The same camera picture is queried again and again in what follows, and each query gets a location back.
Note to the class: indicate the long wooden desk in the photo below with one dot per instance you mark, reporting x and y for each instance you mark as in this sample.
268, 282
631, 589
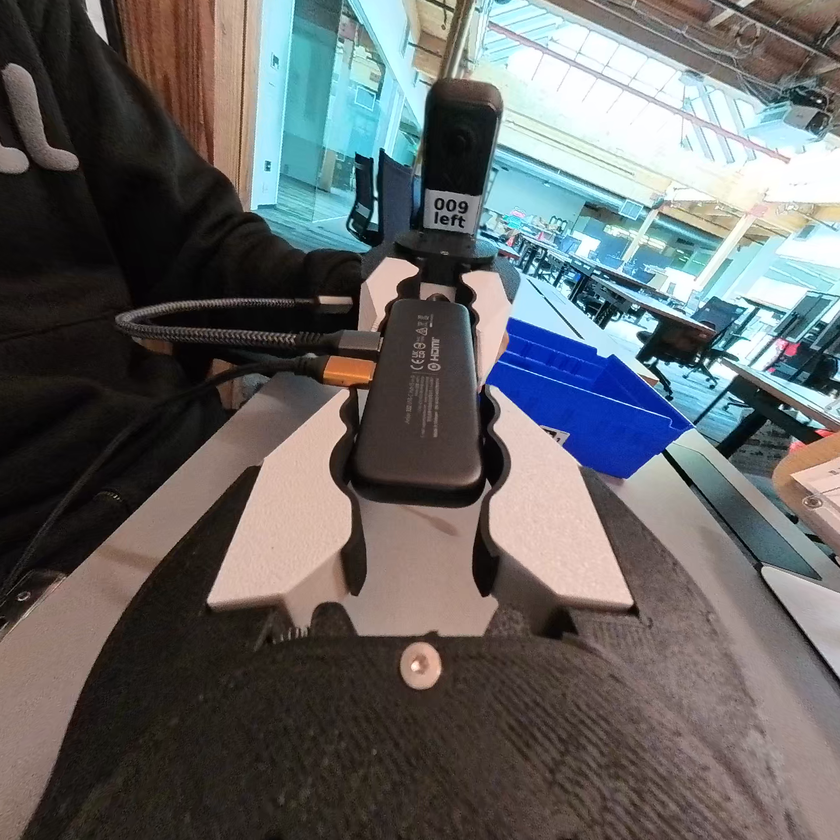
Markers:
656, 303

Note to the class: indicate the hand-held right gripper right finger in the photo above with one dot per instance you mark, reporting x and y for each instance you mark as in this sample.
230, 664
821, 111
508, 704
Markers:
558, 531

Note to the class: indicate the white paper sheet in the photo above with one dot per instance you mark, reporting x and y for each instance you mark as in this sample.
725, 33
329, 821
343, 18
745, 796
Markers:
820, 482

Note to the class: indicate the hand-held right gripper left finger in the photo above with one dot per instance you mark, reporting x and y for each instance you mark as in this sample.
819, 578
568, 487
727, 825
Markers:
289, 525

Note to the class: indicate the person's left forearm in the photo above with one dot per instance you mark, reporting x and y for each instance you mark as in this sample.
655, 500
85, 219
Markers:
282, 256

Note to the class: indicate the white flat board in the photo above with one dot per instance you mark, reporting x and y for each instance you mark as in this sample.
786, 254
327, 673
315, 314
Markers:
814, 610

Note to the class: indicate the blue plastic bin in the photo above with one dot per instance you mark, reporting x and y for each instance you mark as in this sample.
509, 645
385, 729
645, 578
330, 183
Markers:
577, 407

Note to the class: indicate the grey office desk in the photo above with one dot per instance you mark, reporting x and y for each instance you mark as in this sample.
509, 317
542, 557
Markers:
787, 394

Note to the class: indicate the person's black hoodie torso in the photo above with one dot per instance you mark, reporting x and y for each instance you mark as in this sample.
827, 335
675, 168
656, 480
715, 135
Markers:
85, 295

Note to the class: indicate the black metal bracket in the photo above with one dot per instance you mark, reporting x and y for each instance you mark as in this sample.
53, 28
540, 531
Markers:
29, 600

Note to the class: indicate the ceiling projector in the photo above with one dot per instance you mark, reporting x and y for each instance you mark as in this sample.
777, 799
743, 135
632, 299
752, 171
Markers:
797, 118

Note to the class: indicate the round wooden table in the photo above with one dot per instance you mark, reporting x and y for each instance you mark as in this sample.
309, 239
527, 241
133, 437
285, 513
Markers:
787, 485

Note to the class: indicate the black office chair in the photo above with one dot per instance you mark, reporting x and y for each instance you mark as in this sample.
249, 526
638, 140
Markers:
705, 315
394, 190
361, 197

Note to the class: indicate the dark grey usb hub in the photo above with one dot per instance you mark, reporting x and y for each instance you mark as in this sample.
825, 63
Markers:
420, 420

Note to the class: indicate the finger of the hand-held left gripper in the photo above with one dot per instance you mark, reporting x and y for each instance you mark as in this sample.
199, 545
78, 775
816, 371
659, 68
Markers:
492, 308
377, 289

